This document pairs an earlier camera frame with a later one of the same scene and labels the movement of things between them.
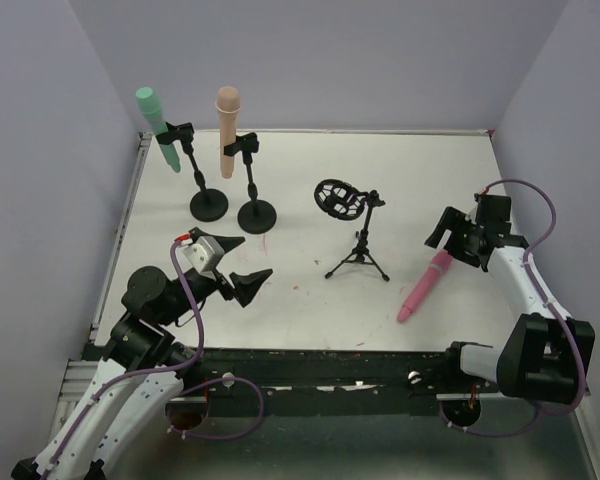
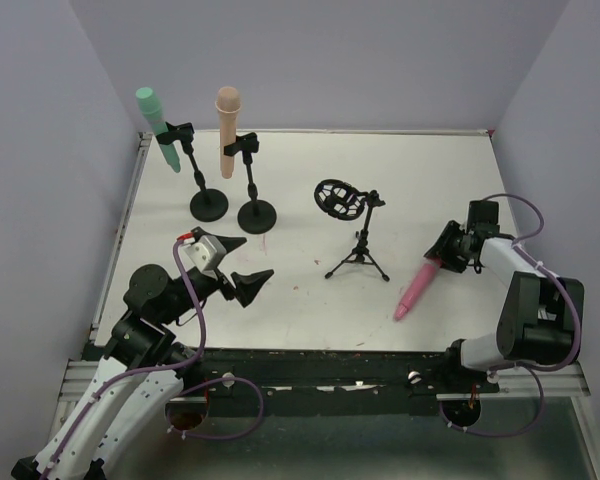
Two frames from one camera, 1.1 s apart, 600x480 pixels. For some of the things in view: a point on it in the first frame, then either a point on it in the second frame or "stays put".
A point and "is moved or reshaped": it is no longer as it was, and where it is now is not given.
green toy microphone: x=150 y=107 stays put
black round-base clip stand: x=210 y=204 stays put
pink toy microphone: x=421 y=293 is moved or reshaped
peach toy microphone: x=228 y=103 stays put
